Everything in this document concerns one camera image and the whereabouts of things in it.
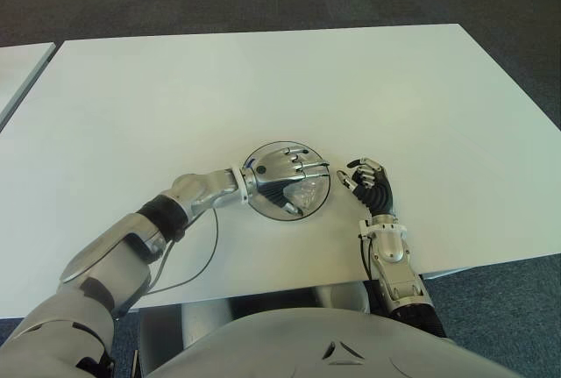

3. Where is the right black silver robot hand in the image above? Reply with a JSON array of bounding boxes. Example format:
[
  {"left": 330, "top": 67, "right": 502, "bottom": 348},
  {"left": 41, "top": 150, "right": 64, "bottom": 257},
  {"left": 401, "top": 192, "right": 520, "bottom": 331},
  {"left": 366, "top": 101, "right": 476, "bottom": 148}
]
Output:
[{"left": 336, "top": 156, "right": 396, "bottom": 217}]

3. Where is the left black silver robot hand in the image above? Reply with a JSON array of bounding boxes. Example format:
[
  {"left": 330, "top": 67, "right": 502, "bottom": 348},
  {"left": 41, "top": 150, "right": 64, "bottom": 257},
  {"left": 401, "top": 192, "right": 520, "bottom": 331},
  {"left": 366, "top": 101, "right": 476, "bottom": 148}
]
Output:
[{"left": 238, "top": 145, "right": 332, "bottom": 217}]

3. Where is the clear water bottle blue cap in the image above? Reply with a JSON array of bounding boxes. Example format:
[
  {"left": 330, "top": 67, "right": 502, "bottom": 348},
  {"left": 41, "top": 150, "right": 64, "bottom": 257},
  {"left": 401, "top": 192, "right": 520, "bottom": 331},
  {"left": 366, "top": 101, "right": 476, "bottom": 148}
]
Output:
[{"left": 245, "top": 156, "right": 325, "bottom": 216}]

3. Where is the white plate black rim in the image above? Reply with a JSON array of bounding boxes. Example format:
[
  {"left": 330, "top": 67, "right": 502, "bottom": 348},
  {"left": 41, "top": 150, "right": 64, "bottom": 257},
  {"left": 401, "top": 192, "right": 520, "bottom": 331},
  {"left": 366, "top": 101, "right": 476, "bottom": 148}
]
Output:
[{"left": 239, "top": 139, "right": 333, "bottom": 222}]

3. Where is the grey robot lower body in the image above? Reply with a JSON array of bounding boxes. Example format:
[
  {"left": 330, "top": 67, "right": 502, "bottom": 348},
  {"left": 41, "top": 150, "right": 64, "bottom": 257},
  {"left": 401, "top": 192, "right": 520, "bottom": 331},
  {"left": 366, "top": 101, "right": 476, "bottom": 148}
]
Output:
[{"left": 139, "top": 283, "right": 373, "bottom": 361}]

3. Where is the grey robot torso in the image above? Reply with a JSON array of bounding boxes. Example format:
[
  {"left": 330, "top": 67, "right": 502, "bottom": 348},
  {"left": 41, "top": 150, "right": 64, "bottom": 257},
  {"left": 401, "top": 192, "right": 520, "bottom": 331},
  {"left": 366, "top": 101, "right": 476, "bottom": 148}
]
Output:
[{"left": 146, "top": 307, "right": 534, "bottom": 378}]

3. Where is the white side table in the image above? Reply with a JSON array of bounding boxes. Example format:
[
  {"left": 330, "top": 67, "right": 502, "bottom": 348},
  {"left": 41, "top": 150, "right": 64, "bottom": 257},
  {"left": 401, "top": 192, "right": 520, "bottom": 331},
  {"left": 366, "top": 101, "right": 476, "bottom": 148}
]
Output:
[{"left": 0, "top": 42, "right": 57, "bottom": 127}]

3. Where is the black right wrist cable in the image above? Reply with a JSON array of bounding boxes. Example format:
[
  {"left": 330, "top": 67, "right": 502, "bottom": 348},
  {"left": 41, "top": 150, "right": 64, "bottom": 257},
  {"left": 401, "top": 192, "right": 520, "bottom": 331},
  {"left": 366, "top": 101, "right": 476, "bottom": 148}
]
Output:
[{"left": 359, "top": 237, "right": 373, "bottom": 283}]

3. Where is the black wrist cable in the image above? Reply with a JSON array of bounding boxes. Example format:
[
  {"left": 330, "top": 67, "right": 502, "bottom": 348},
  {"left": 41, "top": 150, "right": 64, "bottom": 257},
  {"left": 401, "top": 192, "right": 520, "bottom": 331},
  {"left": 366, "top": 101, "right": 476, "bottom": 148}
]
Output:
[
  {"left": 146, "top": 204, "right": 220, "bottom": 296},
  {"left": 359, "top": 237, "right": 373, "bottom": 283}
]

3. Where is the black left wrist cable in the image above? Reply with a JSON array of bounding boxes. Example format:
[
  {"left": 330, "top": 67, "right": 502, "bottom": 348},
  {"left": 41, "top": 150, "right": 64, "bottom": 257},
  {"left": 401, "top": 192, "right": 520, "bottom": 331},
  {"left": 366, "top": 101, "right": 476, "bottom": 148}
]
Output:
[{"left": 146, "top": 204, "right": 220, "bottom": 296}]

